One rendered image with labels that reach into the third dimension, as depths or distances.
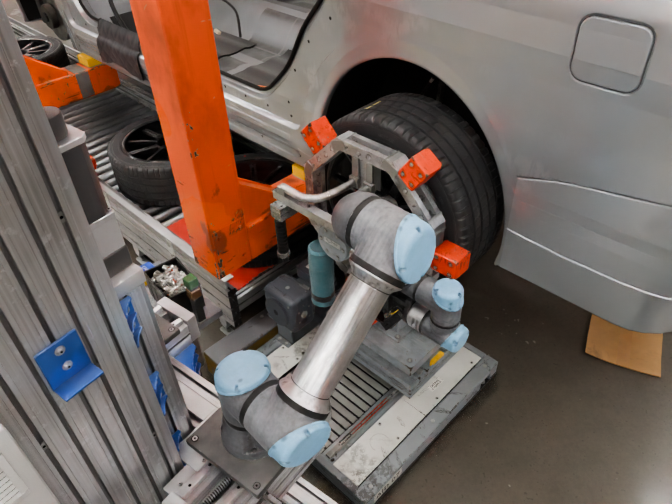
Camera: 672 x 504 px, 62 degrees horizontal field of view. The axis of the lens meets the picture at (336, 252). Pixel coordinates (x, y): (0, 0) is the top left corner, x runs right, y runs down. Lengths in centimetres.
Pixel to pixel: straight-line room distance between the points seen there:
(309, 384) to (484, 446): 133
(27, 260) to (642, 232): 134
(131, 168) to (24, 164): 217
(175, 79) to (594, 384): 199
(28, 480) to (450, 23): 139
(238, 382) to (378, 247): 39
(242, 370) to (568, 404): 164
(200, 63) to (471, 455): 166
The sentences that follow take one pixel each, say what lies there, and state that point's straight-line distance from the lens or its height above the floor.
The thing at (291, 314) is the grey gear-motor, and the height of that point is 35.
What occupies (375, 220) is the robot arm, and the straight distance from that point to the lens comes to 104.
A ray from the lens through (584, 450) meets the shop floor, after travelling 242.
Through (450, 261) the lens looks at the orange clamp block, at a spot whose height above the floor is 88.
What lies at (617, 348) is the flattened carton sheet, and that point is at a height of 1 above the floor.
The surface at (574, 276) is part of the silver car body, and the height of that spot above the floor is 85.
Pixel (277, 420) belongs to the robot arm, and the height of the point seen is 104.
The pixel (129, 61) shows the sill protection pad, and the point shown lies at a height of 87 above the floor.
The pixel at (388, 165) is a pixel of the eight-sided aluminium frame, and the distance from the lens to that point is 163.
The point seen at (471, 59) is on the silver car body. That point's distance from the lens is 163.
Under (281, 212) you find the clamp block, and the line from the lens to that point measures 175.
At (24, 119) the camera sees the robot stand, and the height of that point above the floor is 163.
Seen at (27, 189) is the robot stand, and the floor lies 154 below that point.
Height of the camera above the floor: 195
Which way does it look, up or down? 40 degrees down
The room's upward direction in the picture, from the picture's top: 2 degrees counter-clockwise
